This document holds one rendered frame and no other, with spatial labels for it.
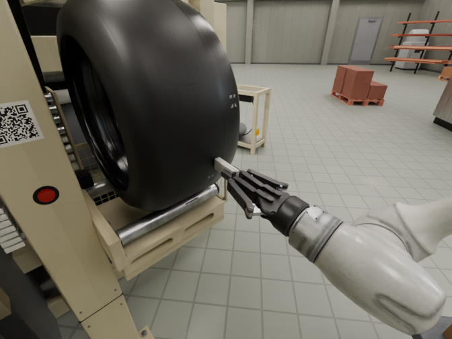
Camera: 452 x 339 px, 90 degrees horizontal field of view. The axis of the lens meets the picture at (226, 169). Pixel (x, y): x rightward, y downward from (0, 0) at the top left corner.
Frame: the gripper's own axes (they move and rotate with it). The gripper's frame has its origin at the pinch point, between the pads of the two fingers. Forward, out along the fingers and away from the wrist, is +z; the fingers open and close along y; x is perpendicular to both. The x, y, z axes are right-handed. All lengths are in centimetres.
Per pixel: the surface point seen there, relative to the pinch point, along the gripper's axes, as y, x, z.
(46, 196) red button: 32.8, 5.5, 20.9
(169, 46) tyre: 6.3, -24.0, 12.0
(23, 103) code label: 29.8, -13.3, 24.0
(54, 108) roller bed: 21, 3, 62
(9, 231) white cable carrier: 41.2, 11.5, 21.6
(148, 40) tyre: 10.0, -25.0, 13.0
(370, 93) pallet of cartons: -557, 100, 111
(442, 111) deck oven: -505, 84, -20
